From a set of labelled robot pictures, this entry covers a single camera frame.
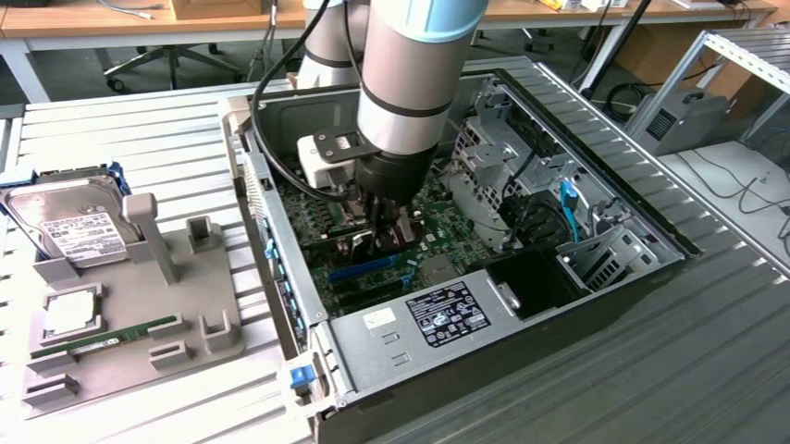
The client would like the silver chipset heatsink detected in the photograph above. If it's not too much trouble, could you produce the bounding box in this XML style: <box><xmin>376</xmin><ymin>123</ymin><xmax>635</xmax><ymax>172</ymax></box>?
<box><xmin>418</xmin><ymin>256</ymin><xmax>462</xmax><ymax>286</ymax></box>

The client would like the open black PC case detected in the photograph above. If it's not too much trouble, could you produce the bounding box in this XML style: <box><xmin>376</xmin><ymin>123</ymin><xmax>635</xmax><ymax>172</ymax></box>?
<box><xmin>220</xmin><ymin>68</ymin><xmax>705</xmax><ymax>444</ymax></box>

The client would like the wooden desk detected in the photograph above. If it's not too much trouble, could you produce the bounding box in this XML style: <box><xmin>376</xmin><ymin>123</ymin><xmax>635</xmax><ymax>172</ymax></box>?
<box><xmin>0</xmin><ymin>0</ymin><xmax>780</xmax><ymax>52</ymax></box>

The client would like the perforated silver drive cage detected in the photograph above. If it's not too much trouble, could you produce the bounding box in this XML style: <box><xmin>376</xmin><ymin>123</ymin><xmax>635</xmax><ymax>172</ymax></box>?
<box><xmin>448</xmin><ymin>115</ymin><xmax>556</xmax><ymax>253</ymax></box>

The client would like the CPU socket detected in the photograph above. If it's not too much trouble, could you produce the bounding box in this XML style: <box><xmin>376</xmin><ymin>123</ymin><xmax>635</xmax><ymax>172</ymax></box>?
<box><xmin>332</xmin><ymin>198</ymin><xmax>370</xmax><ymax>228</ymax></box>

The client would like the blue SATA wire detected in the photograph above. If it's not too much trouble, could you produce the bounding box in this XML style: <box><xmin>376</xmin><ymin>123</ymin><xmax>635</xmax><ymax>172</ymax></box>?
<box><xmin>556</xmin><ymin>179</ymin><xmax>584</xmax><ymax>244</ymax></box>

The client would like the large brown cardboard box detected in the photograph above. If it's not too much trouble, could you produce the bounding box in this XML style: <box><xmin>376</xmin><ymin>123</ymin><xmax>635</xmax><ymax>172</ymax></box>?
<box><xmin>615</xmin><ymin>22</ymin><xmax>769</xmax><ymax>122</ymax></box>

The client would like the silver office chair base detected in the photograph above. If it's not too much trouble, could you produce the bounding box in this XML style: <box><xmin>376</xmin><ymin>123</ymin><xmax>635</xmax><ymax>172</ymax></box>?
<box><xmin>101</xmin><ymin>43</ymin><xmax>242</xmax><ymax>92</ymax></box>

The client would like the gray machine with handle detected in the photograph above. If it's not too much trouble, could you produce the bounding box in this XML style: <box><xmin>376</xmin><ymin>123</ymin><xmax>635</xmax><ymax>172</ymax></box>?
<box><xmin>643</xmin><ymin>90</ymin><xmax>731</xmax><ymax>157</ymax></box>

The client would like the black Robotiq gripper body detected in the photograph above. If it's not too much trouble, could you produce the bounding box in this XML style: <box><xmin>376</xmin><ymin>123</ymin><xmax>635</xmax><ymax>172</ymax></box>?
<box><xmin>353</xmin><ymin>146</ymin><xmax>436</xmax><ymax>207</ymax></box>

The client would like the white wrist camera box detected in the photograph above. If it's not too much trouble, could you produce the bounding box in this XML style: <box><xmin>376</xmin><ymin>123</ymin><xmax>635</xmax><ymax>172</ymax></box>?
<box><xmin>296</xmin><ymin>130</ymin><xmax>370</xmax><ymax>191</ymax></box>

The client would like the small cardboard box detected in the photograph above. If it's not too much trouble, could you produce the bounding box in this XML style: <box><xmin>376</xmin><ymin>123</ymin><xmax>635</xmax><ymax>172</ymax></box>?
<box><xmin>169</xmin><ymin>0</ymin><xmax>265</xmax><ymax>21</ymax></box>

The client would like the coiled black cable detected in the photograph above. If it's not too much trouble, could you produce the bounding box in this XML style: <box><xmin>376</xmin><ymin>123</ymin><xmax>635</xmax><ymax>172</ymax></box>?
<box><xmin>605</xmin><ymin>82</ymin><xmax>648</xmax><ymax>117</ymax></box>

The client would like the black power supply label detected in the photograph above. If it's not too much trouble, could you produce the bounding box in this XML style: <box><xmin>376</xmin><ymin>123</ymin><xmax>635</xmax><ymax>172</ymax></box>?
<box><xmin>402</xmin><ymin>279</ymin><xmax>493</xmax><ymax>351</ymax></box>

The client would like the silver disk bay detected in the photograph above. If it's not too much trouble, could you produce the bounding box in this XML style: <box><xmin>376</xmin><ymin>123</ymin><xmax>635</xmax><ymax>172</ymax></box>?
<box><xmin>553</xmin><ymin>224</ymin><xmax>671</xmax><ymax>293</ymax></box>

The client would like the silver power supply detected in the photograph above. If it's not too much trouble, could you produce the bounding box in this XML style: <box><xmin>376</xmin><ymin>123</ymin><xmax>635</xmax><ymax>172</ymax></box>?
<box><xmin>324</xmin><ymin>270</ymin><xmax>526</xmax><ymax>394</ymax></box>

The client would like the green motherboard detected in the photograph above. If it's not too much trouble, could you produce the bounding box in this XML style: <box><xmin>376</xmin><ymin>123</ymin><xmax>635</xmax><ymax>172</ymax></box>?
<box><xmin>273</xmin><ymin>154</ymin><xmax>488</xmax><ymax>320</ymax></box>

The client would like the black power wire bundle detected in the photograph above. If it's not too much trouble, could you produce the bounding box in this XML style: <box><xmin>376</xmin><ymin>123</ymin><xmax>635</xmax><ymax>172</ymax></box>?
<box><xmin>497</xmin><ymin>152</ymin><xmax>572</xmax><ymax>253</ymax></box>

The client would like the silver hard disk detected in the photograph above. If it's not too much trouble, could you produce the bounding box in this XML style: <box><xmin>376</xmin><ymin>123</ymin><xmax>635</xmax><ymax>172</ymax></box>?
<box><xmin>0</xmin><ymin>178</ymin><xmax>131</xmax><ymax>270</ymax></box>

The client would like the thin black table cable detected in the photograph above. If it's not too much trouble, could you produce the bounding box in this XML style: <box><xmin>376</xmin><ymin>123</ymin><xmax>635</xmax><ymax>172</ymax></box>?
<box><xmin>675</xmin><ymin>147</ymin><xmax>790</xmax><ymax>216</ymax></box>

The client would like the white square sticker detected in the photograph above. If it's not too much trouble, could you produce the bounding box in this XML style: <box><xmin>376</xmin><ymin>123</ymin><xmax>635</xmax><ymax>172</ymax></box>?
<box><xmin>361</xmin><ymin>308</ymin><xmax>398</xmax><ymax>330</ymax></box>

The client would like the dangling gray cable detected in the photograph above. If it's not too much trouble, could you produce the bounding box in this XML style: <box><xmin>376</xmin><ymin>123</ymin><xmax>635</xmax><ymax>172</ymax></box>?
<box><xmin>249</xmin><ymin>0</ymin><xmax>277</xmax><ymax>82</ymax></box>

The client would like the aluminium frame shelf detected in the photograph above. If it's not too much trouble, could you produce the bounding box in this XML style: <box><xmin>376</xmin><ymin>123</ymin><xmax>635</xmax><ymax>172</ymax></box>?
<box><xmin>621</xmin><ymin>27</ymin><xmax>790</xmax><ymax>142</ymax></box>

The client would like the gray parts rack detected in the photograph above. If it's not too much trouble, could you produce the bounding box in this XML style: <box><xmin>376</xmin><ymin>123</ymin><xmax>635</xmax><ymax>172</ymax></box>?
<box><xmin>21</xmin><ymin>191</ymin><xmax>249</xmax><ymax>420</ymax></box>

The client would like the green RAM stick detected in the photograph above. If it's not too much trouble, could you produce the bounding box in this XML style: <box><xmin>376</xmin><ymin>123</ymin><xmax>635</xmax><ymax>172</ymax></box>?
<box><xmin>27</xmin><ymin>319</ymin><xmax>178</xmax><ymax>361</ymax></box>

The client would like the silver CPU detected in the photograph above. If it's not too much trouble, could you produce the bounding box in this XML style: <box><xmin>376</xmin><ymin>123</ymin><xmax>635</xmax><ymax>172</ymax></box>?
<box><xmin>42</xmin><ymin>290</ymin><xmax>103</xmax><ymax>339</ymax></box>

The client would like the black expansion slot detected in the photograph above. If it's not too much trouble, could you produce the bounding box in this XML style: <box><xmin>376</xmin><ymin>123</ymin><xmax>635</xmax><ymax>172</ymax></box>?
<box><xmin>336</xmin><ymin>277</ymin><xmax>406</xmax><ymax>312</ymax></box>

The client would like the slanted black pole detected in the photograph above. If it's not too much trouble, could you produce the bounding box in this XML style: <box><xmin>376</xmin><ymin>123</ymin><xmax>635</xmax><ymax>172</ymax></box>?
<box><xmin>588</xmin><ymin>0</ymin><xmax>655</xmax><ymax>99</ymax></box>

